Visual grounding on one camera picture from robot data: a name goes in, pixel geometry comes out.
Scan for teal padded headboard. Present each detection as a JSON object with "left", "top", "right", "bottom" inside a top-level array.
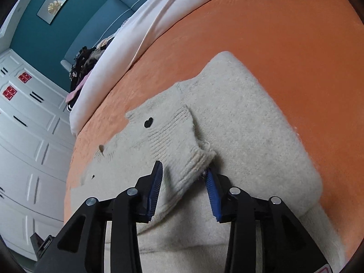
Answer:
[{"left": 61, "top": 0, "right": 147, "bottom": 72}]

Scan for white pink duvet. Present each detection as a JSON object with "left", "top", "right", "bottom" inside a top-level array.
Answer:
[{"left": 69, "top": 0, "right": 251, "bottom": 136}]

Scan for dark clothes pile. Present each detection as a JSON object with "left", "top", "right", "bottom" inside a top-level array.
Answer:
[{"left": 65, "top": 35, "right": 115, "bottom": 112}]

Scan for white wardrobe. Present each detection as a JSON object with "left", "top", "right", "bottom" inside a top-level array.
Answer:
[{"left": 1, "top": 49, "right": 75, "bottom": 259}]

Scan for orange bed cover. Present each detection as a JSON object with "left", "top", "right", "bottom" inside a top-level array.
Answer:
[{"left": 67, "top": 0, "right": 363, "bottom": 256}]

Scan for cream knit sweater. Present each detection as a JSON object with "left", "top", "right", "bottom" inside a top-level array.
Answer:
[{"left": 70, "top": 52, "right": 346, "bottom": 272}]

